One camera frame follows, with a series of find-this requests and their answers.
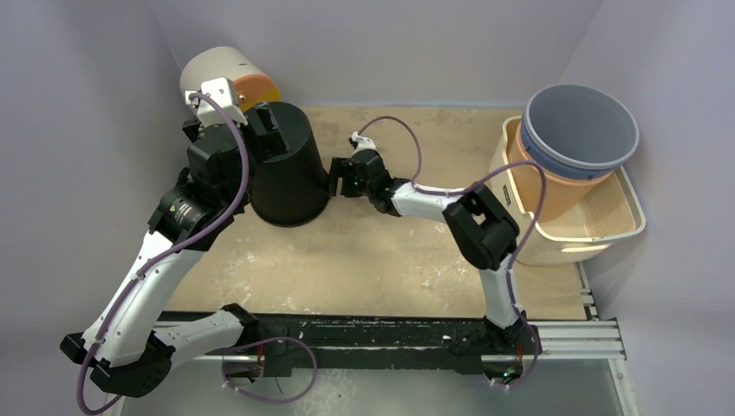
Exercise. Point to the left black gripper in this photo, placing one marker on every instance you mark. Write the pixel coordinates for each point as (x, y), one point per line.
(269, 143)

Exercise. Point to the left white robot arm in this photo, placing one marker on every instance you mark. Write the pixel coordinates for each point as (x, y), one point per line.
(122, 353)

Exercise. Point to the aluminium rail frame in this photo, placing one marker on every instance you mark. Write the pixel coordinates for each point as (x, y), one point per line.
(576, 372)

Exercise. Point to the white orange yellow drum toy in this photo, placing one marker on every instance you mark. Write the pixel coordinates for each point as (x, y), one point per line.
(252, 85)

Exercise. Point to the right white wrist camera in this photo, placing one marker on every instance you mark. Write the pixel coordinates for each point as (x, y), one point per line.
(361, 143)

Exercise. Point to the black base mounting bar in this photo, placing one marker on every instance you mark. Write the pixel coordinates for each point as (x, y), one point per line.
(466, 346)

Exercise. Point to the cream laundry basket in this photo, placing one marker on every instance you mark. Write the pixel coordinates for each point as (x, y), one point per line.
(610, 213)

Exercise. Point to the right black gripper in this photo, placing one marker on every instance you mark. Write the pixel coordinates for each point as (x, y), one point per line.
(338, 177)

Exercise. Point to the grey lavender bucket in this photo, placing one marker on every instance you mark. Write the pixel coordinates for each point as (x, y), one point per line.
(578, 132)

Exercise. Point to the orange bucket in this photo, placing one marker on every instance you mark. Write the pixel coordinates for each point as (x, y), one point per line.
(561, 193)

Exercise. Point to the black large bucket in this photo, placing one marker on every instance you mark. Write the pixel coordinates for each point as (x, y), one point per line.
(292, 189)

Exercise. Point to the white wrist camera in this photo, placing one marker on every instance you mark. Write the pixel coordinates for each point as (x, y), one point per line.
(215, 102)
(361, 143)

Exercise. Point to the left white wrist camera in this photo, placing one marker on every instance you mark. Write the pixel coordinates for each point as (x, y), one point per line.
(215, 102)

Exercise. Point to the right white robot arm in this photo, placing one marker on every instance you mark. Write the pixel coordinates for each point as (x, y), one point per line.
(483, 230)

